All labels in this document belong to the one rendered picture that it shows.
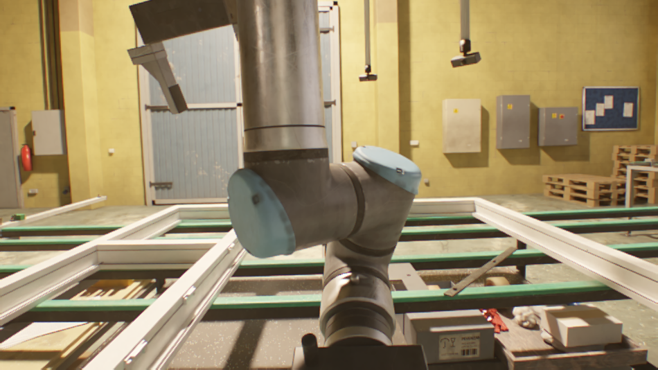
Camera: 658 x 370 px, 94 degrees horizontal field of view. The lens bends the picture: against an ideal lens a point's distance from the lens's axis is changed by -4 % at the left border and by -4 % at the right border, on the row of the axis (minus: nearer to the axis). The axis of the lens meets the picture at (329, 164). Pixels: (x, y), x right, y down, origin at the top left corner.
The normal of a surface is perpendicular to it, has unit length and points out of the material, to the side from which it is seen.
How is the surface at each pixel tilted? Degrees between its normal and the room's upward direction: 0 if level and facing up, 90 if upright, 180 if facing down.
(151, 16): 114
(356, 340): 108
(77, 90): 90
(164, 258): 90
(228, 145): 90
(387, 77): 90
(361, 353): 19
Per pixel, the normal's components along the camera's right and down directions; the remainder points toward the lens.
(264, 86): -0.31, 0.04
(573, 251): -1.00, 0.03
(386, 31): 0.03, 0.07
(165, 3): -0.11, 0.47
